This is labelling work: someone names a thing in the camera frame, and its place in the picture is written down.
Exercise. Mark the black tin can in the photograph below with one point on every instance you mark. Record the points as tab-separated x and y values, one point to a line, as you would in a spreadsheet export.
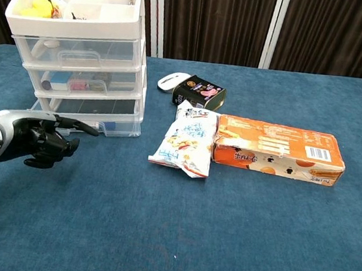
202	93

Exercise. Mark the yellow rubber toy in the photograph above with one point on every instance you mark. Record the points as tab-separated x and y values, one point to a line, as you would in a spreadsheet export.
41	7

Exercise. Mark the pink small item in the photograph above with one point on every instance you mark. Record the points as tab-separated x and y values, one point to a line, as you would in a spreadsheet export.
78	85

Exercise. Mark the black capped cylinder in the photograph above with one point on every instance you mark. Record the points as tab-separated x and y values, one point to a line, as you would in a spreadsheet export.
46	85

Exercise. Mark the white and blue snack bag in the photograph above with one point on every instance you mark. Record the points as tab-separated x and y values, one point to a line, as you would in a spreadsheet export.
187	139

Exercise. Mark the clear drawer with white object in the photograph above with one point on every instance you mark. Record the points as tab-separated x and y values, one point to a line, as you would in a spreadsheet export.
115	52

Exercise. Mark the black and silver left hand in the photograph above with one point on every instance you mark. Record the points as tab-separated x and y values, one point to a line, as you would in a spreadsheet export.
33	138

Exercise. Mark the white small packet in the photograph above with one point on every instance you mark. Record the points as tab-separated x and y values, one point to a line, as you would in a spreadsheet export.
60	5

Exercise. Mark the white curved plastic object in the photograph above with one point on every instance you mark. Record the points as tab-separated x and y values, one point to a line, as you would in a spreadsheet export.
40	47

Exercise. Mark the blue and white small box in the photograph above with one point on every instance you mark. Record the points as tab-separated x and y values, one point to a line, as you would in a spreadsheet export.
59	80

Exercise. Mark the white computer mouse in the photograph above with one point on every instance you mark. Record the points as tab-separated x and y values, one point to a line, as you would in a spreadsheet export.
171	80

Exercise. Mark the clear drawer with mixed items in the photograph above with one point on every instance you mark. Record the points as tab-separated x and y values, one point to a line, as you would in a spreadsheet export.
125	81

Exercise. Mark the white partition frame post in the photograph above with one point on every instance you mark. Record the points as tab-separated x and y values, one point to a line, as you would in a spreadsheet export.
273	28
157	15

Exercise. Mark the long orange cardboard box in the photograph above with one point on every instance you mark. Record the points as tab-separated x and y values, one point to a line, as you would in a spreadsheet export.
277	149

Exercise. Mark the white plastic drawer unit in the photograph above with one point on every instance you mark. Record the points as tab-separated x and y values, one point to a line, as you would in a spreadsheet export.
72	26

